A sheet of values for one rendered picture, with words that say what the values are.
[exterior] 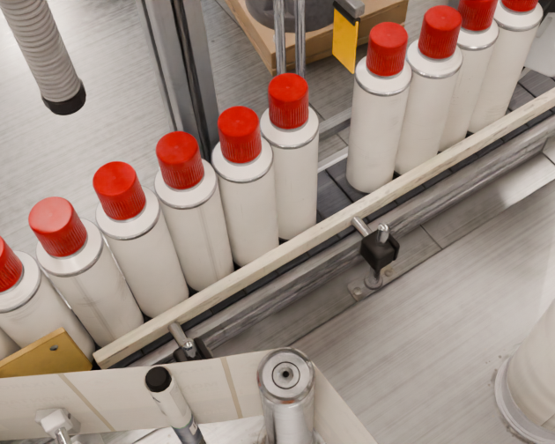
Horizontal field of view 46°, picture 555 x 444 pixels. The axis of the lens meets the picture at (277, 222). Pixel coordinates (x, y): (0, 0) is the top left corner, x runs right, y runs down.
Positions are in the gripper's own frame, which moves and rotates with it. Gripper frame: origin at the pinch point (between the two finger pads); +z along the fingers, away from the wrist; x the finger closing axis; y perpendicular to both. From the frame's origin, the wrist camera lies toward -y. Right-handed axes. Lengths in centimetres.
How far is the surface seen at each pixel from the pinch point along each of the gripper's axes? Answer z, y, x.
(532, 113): 2.4, 4.7, 0.8
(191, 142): 6.3, 0.7, -41.2
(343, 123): 8.6, -2.7, -19.8
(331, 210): 17.3, 1.2, -19.2
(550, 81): 1.1, 0.9, 9.1
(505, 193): 11.6, 8.1, 0.9
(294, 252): 18.4, 4.7, -26.7
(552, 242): 9.1, 17.3, -4.9
